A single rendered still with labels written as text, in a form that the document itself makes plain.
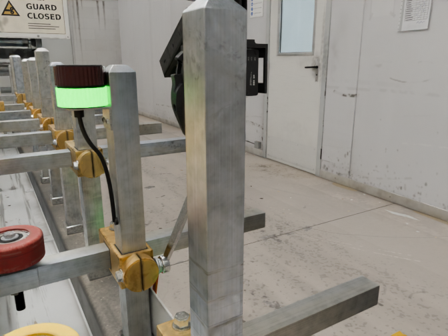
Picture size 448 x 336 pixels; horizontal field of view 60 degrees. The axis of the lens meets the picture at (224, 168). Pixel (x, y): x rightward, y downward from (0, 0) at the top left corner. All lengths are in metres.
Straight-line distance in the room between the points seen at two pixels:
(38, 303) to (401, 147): 2.91
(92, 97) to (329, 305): 0.38
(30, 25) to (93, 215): 2.35
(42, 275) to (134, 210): 0.15
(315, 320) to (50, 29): 2.79
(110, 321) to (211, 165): 0.50
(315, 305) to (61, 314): 0.58
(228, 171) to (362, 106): 3.32
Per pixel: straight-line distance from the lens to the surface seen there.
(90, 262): 0.61
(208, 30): 0.28
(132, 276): 0.56
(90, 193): 0.80
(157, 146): 0.86
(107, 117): 0.53
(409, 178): 3.39
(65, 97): 0.50
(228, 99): 0.29
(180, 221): 0.55
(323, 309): 0.51
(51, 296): 1.00
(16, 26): 3.04
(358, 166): 3.68
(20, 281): 0.61
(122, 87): 0.52
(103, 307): 0.78
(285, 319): 0.49
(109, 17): 9.73
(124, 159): 0.53
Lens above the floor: 1.13
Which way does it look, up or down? 15 degrees down
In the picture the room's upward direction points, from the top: straight up
